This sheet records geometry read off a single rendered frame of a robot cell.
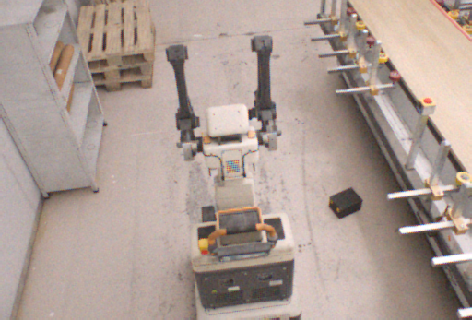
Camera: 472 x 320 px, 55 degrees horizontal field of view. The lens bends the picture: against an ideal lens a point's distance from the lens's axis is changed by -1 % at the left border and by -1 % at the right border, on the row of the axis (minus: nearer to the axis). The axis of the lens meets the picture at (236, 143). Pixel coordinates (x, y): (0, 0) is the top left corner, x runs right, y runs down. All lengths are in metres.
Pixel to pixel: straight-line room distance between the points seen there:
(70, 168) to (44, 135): 0.37
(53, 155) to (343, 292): 2.32
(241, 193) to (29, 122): 1.69
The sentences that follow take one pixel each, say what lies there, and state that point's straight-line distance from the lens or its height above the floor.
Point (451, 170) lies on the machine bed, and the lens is 2.99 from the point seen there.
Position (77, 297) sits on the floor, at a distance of 3.42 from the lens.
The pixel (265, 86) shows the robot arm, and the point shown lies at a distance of 2.35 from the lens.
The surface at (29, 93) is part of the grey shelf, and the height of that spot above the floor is 1.05.
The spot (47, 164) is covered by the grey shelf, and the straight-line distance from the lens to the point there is 3.79.
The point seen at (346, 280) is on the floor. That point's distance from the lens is 3.26.
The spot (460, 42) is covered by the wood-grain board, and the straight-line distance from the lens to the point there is 3.93.
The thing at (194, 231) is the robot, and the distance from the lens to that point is 2.47.
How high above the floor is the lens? 2.78
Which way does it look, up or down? 43 degrees down
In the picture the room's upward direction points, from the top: 5 degrees counter-clockwise
